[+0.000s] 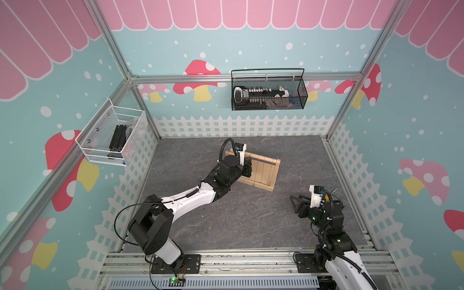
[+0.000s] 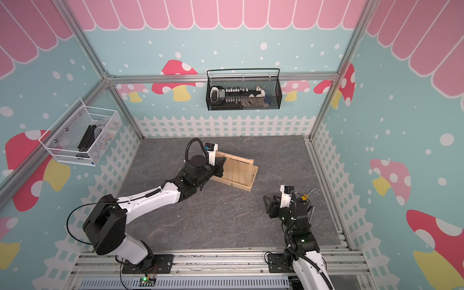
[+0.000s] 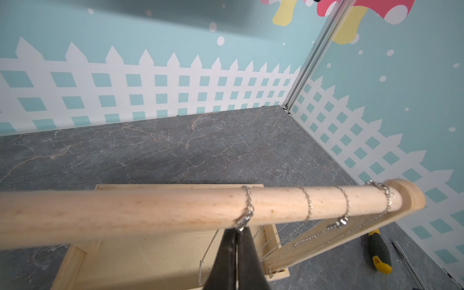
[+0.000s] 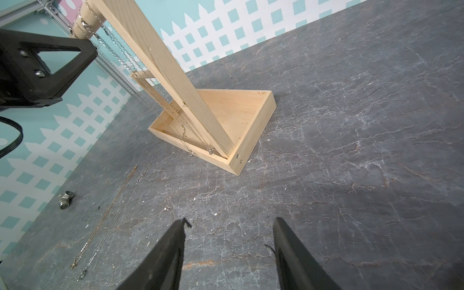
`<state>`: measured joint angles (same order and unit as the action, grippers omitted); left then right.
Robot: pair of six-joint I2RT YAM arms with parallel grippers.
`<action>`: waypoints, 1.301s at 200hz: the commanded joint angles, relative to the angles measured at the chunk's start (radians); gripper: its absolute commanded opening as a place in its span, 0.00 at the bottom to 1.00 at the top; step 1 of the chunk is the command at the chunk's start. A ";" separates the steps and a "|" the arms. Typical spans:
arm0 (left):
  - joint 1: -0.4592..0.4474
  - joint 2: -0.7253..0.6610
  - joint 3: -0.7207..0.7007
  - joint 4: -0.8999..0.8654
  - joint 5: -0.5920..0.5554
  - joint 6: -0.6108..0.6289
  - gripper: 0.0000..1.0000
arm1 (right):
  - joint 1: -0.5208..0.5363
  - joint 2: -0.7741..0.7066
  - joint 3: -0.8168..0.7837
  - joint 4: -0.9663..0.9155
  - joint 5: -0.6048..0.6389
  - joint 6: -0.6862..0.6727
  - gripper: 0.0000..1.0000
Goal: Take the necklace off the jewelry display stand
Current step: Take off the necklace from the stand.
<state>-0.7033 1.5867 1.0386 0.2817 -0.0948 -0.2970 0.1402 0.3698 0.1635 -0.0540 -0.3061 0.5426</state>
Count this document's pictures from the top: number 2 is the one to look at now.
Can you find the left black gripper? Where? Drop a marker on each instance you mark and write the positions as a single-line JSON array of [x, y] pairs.
[[219, 162]]

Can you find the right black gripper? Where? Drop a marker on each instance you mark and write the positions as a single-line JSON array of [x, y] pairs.
[[275, 204]]

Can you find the wooden jewelry display stand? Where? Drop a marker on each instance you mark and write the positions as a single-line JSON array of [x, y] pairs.
[[238, 172]]

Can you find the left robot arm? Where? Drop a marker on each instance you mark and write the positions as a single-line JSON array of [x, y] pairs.
[[105, 227]]

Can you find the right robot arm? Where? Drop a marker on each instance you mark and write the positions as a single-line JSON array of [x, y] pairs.
[[302, 254]]

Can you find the black box in white basket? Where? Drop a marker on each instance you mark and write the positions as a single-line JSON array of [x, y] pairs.
[[88, 139]]

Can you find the green lit circuit board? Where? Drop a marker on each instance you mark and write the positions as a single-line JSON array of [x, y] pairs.
[[147, 281]]

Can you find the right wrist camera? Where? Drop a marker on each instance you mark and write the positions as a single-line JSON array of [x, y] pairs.
[[286, 196]]

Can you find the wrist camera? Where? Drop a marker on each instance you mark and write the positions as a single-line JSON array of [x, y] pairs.
[[211, 149], [286, 196]]

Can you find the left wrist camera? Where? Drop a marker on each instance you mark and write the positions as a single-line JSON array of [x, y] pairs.
[[211, 149]]

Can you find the yellow handled screwdriver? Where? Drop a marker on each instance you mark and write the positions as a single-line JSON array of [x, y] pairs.
[[305, 197]]

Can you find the black wire mesh basket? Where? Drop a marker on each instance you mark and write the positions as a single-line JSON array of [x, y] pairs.
[[246, 89]]

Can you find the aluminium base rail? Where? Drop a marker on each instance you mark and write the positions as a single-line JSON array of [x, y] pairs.
[[229, 269]]

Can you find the white wire mesh basket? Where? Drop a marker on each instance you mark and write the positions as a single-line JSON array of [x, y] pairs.
[[63, 137]]

